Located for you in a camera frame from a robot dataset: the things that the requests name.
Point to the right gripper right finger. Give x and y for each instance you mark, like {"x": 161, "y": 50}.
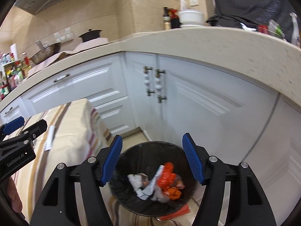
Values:
{"x": 248, "y": 204}

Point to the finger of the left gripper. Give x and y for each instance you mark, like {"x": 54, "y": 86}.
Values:
{"x": 10, "y": 127}
{"x": 32, "y": 132}

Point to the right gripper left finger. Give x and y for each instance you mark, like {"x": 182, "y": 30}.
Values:
{"x": 57, "y": 203}

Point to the orange plastic bag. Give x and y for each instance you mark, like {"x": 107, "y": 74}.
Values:
{"x": 170, "y": 183}

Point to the white plastic bag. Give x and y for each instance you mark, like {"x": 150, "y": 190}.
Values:
{"x": 159, "y": 196}

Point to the black trash bin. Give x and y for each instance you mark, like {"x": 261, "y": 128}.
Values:
{"x": 137, "y": 171}

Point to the person's left hand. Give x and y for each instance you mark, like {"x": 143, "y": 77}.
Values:
{"x": 16, "y": 203}

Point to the striped tablecloth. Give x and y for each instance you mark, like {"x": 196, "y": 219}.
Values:
{"x": 80, "y": 133}

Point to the white spice rack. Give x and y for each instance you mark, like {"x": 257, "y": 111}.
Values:
{"x": 11, "y": 77}

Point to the orange red box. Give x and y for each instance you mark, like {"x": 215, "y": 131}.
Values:
{"x": 182, "y": 211}

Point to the yellow cooking oil bottle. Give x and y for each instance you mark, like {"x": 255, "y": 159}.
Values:
{"x": 26, "y": 66}

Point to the white paper towel roll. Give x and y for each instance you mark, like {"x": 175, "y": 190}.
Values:
{"x": 13, "y": 50}

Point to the steel wok pan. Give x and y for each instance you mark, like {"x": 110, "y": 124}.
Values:
{"x": 45, "y": 51}

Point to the beige stove cover cloth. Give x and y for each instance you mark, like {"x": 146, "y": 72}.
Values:
{"x": 66, "y": 53}

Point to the black pot with lid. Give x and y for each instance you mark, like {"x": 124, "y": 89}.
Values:
{"x": 90, "y": 35}

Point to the white spray bottle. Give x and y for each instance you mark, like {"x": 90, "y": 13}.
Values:
{"x": 295, "y": 38}

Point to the dark sauce bottle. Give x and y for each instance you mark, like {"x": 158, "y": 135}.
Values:
{"x": 166, "y": 19}

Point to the red packet by bottle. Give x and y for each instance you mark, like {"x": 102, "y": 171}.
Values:
{"x": 174, "y": 19}

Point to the white stacked bowls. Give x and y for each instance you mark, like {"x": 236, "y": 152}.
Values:
{"x": 191, "y": 18}

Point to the black curtain cloth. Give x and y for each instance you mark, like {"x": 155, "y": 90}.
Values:
{"x": 252, "y": 13}

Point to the white wall socket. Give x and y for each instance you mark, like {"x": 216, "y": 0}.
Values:
{"x": 193, "y": 3}

